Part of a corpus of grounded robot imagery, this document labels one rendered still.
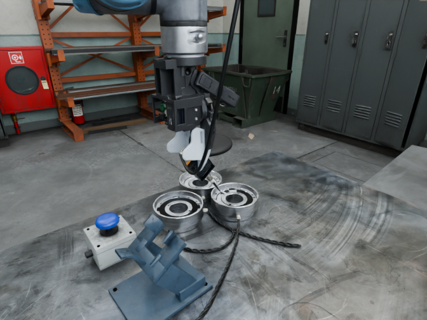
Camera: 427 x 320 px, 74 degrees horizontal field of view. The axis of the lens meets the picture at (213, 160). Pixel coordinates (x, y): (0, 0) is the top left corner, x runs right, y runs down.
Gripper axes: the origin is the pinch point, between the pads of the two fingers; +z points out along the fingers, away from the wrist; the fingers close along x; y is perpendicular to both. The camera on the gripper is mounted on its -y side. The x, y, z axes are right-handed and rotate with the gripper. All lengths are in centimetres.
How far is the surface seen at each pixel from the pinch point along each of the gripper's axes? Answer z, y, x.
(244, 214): 11.3, -5.7, 8.1
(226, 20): -38, -340, -349
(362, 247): 13.3, -16.7, 27.9
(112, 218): 5.8, 18.0, -1.4
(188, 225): 11.4, 5.2, 3.1
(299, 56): 9, -331, -193
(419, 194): 25, -72, 25
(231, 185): 9.9, -10.5, -0.8
